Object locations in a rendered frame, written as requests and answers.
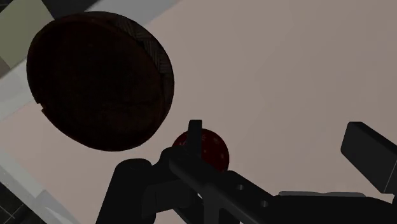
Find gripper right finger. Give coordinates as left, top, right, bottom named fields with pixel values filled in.
left=340, top=121, right=397, bottom=206

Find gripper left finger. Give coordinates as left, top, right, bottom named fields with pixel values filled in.
left=95, top=119, right=274, bottom=224

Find red ball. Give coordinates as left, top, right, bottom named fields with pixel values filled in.
left=171, top=128, right=230, bottom=172

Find dark brown round bowl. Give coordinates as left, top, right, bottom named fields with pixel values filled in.
left=26, top=11, right=175, bottom=153

